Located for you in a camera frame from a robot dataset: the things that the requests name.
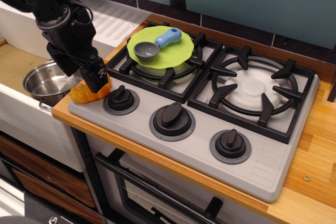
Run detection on black left burner grate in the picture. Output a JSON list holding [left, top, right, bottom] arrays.
[[107, 22, 223, 103]]

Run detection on black right stove knob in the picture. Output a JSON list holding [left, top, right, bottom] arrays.
[[209, 129, 252, 165]]

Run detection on grey toy stove top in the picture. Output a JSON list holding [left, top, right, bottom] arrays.
[[67, 20, 320, 204]]

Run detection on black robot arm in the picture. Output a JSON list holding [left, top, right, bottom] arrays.
[[33, 0, 109, 93]]

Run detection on orange plastic croissant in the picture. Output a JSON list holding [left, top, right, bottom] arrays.
[[70, 74, 112, 104]]

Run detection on toy oven door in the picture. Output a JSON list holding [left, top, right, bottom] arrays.
[[94, 149, 269, 223]]

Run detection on white toy sink unit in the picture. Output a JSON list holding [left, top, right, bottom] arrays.
[[1, 0, 149, 172]]

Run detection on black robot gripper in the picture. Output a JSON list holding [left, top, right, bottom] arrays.
[[41, 5, 108, 93]]

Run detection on grey spoon with blue handle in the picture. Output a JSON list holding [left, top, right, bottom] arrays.
[[133, 28, 182, 61]]

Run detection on black middle stove knob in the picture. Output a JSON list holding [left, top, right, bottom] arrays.
[[149, 102, 196, 142]]

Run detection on black left stove knob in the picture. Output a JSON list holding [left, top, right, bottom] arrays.
[[103, 85, 140, 116]]

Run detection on black stove knob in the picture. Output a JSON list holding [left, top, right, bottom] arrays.
[[103, 85, 140, 116], [209, 129, 252, 165], [149, 102, 196, 142]]

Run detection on black oven door handle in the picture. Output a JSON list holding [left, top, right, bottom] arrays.
[[94, 153, 223, 223]]

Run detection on black burner grate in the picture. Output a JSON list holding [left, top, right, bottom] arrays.
[[107, 22, 223, 103], [188, 45, 320, 144]]

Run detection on lime green plastic plate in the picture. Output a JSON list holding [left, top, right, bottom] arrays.
[[127, 26, 194, 69]]

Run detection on stainless steel pot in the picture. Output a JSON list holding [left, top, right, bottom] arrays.
[[23, 60, 82, 110]]

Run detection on wooden drawer fronts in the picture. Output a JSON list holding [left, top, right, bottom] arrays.
[[0, 134, 106, 224]]

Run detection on black right burner grate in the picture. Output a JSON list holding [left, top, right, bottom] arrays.
[[188, 45, 320, 144]]

